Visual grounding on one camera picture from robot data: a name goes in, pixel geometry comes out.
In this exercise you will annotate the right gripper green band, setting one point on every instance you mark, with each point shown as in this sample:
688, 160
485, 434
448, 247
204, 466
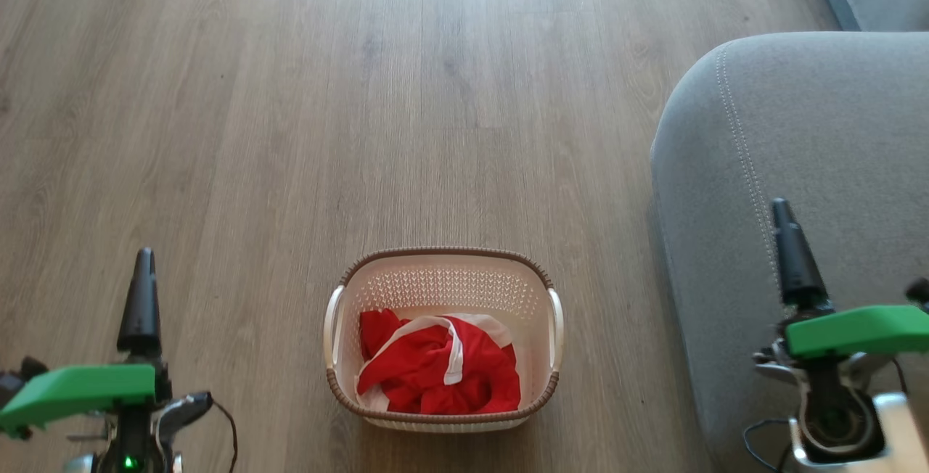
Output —
856, 331

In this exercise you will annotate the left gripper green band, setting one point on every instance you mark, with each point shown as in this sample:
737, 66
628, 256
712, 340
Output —
80, 389

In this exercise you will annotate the red and white garment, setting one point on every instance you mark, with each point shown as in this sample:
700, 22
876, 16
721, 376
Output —
424, 375

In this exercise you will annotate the red and white cloth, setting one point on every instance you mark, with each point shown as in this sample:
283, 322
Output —
455, 358

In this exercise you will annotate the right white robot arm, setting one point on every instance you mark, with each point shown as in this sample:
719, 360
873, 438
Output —
907, 433

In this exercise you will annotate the grey fabric sofa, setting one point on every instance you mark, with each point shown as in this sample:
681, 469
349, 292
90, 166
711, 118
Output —
820, 139

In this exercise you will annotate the white plastic laundry basket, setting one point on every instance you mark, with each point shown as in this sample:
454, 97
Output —
443, 284

